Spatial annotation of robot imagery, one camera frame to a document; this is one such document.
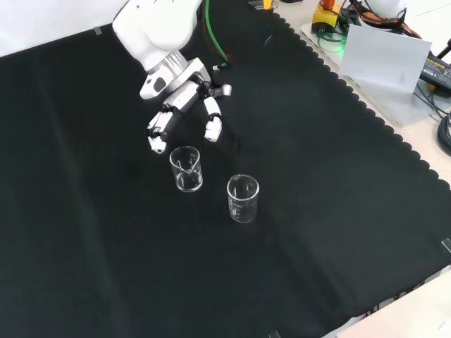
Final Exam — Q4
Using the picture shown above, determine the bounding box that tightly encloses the yellow stop button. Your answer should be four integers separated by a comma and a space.
311, 0, 343, 33

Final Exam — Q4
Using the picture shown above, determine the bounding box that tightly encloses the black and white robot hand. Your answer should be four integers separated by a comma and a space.
140, 58, 233, 155

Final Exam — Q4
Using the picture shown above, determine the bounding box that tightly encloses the black power adapter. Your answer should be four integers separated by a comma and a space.
419, 50, 451, 91

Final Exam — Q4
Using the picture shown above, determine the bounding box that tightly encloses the pale base plate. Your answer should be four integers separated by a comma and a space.
299, 20, 451, 127

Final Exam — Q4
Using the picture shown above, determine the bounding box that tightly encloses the clear glass beaker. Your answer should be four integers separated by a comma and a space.
226, 173, 261, 224
169, 146, 204, 193

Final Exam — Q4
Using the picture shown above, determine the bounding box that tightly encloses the thick black cable bundle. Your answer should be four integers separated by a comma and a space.
436, 111, 451, 158

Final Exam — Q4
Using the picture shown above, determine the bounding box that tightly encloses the pale board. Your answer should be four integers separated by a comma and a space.
338, 23, 433, 95

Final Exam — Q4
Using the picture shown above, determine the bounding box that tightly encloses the black bench cloth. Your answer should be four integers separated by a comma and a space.
0, 0, 451, 338

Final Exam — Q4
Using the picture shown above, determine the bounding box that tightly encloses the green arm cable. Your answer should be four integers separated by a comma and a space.
204, 0, 232, 68

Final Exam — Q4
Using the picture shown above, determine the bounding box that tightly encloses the hex key set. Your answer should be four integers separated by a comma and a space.
247, 0, 280, 11

